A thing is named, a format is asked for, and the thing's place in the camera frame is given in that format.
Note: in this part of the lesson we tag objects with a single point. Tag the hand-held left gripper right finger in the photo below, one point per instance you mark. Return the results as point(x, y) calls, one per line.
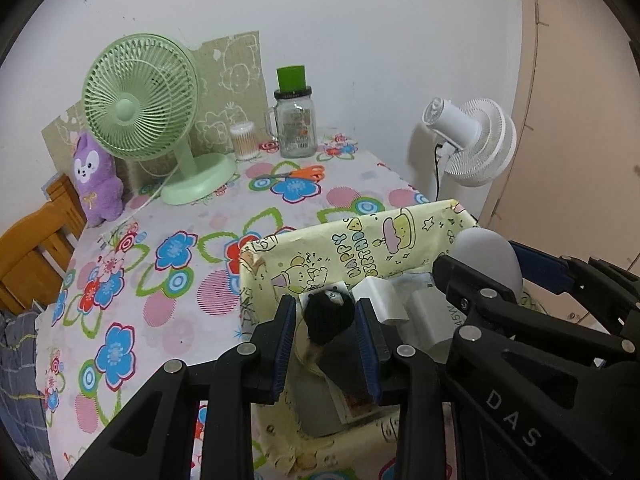
point(365, 355)

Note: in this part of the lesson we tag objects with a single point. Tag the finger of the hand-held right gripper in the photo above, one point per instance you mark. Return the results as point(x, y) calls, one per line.
point(542, 265)
point(465, 290)

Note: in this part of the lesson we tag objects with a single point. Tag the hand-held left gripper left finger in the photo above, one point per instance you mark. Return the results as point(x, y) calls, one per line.
point(285, 350)

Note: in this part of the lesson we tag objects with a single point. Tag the grey rounded object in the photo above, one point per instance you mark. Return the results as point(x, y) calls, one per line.
point(487, 255)

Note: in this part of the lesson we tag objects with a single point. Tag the white printed box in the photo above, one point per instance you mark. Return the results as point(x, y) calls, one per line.
point(430, 320)

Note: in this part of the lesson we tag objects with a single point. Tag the black fuzzy object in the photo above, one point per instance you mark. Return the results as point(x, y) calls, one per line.
point(330, 320)

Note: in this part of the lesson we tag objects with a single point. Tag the white power adapter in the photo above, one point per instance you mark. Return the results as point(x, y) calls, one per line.
point(380, 300)

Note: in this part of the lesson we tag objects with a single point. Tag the white remote control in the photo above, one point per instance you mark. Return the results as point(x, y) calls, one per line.
point(350, 412)

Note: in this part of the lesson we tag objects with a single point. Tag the yellow cartoon print box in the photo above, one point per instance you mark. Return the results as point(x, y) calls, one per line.
point(320, 255)

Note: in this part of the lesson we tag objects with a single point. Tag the beige door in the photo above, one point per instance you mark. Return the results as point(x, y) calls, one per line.
point(575, 135)

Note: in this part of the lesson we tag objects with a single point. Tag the floral tablecloth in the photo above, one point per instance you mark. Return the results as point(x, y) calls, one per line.
point(165, 290)

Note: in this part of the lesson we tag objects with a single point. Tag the white standing fan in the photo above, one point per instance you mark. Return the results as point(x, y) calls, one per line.
point(482, 140)

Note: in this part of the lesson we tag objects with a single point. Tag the clear cotton swab container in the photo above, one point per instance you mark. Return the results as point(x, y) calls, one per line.
point(244, 142)

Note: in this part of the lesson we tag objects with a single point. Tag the glass jar with green lid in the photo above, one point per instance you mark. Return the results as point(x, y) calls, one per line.
point(297, 130)

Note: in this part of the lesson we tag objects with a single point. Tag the purple plush toy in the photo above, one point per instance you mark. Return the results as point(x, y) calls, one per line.
point(97, 190)

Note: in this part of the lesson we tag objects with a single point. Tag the wooden chair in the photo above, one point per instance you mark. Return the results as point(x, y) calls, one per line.
point(35, 260)

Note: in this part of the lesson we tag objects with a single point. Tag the blue plaid cloth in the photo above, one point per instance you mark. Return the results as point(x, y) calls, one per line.
point(17, 385)

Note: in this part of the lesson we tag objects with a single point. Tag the green desk fan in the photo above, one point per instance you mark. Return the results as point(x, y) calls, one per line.
point(130, 105)

